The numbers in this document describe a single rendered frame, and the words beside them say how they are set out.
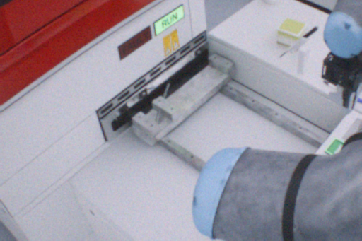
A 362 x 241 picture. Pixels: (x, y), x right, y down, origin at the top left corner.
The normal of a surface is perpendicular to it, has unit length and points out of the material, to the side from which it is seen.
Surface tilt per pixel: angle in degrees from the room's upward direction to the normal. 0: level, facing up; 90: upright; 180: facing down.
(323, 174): 11
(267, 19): 0
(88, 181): 0
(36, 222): 90
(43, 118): 90
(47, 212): 90
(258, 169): 20
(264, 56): 0
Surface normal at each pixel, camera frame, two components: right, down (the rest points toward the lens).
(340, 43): -0.50, 0.64
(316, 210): -0.41, -0.17
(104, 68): 0.72, 0.43
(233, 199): -0.61, -0.18
